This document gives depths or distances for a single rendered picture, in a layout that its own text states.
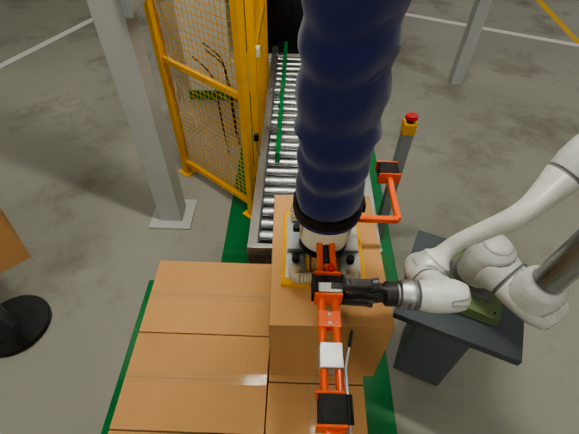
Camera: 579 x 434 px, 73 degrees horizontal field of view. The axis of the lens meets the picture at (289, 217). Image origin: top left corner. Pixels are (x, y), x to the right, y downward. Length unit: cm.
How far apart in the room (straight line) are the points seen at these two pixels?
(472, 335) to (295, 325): 80
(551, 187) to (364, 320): 65
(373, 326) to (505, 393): 143
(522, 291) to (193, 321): 135
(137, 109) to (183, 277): 100
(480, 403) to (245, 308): 138
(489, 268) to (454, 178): 203
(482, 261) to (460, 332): 32
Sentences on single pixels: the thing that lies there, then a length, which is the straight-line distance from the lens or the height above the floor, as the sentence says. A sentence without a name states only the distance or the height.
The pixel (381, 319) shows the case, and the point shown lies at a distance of 134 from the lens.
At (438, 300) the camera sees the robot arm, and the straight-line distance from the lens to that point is 123.
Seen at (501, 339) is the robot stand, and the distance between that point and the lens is 184.
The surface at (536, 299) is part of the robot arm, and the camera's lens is 160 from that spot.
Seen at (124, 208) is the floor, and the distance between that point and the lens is 328.
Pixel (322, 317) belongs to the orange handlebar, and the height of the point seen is 122.
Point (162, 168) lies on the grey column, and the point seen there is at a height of 53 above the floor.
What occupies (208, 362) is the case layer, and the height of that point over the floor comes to 54.
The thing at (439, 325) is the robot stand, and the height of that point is 75.
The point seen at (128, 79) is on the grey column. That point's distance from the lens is 237.
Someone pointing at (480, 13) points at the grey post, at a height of 75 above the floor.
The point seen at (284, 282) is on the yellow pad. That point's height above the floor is 109.
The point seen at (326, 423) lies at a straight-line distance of 103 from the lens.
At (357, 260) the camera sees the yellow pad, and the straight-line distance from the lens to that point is 142.
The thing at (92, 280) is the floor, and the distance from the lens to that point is 293.
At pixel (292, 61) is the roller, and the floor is 52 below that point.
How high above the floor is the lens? 222
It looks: 48 degrees down
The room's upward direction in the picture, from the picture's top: 1 degrees clockwise
